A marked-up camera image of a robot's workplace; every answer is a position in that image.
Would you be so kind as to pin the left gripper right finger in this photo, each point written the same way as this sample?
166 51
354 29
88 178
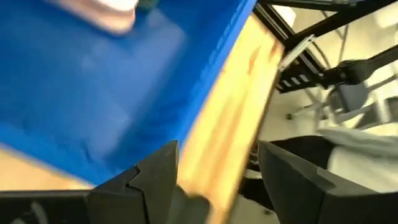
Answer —
311 202

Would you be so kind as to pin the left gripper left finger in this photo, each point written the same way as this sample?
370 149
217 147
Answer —
149 193

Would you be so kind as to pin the blue plastic bin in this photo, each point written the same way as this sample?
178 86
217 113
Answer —
62 93

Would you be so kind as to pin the pink slide sandal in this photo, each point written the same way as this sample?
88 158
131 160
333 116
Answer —
109 18

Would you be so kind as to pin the white grey fabric bundle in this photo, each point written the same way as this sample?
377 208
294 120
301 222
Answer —
367 168

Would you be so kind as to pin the grey office chair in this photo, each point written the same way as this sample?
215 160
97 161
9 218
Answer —
351 96

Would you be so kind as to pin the black metal bar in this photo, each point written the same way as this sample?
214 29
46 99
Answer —
351 71

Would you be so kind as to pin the black aluminium extrusion frame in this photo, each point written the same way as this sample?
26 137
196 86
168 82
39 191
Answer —
329 25

